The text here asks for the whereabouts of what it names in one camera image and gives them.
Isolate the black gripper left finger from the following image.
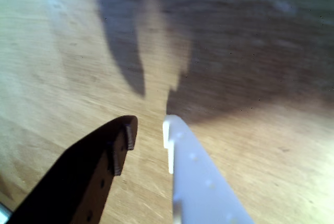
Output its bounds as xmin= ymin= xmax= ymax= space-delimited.
xmin=6 ymin=115 xmax=138 ymax=224

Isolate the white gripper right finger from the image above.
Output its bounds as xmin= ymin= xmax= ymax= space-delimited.
xmin=162 ymin=114 xmax=256 ymax=224

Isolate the white grey object at edge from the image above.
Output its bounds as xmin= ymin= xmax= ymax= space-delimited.
xmin=0 ymin=202 xmax=13 ymax=224

